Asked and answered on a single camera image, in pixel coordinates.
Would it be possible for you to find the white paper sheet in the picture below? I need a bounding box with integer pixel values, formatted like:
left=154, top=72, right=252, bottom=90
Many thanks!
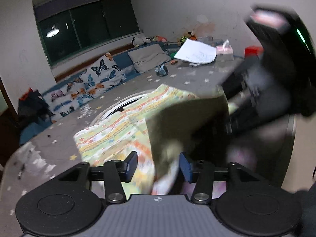
left=174, top=39, right=216, bottom=64

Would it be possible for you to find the blue smart watch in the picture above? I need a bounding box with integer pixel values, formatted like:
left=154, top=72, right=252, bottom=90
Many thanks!
left=155, top=64, right=169, bottom=77

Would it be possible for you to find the pink tissue pack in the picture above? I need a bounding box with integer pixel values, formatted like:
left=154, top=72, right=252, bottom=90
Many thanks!
left=216, top=39, right=233, bottom=62

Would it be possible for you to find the dark window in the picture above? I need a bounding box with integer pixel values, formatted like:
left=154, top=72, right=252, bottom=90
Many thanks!
left=34, top=0, right=139, bottom=66

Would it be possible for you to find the dark clothes pile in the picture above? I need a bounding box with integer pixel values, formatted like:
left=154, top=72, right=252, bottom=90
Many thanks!
left=18, top=88, right=54, bottom=126

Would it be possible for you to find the grey plain pillow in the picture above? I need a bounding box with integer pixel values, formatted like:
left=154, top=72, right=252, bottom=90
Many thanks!
left=128, top=44, right=171, bottom=74

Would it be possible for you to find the striped floral baby garment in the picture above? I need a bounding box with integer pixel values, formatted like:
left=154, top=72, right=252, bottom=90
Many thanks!
left=74, top=84, right=229, bottom=195

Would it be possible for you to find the grey star bed mat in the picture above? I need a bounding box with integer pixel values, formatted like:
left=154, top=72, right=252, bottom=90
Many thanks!
left=0, top=55, right=297, bottom=237

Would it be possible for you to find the red plastic stool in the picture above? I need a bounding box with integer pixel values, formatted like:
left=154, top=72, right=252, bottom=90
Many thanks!
left=244, top=45, right=264, bottom=58

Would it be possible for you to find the black pen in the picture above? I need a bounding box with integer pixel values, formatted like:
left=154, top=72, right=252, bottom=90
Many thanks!
left=17, top=163, right=26, bottom=180

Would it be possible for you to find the plush toys pile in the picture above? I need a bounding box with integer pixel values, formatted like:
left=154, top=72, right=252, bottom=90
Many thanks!
left=131, top=31, right=198, bottom=48

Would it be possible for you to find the butterfly print pillow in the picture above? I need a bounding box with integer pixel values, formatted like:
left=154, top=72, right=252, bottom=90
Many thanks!
left=43, top=53, right=126, bottom=120

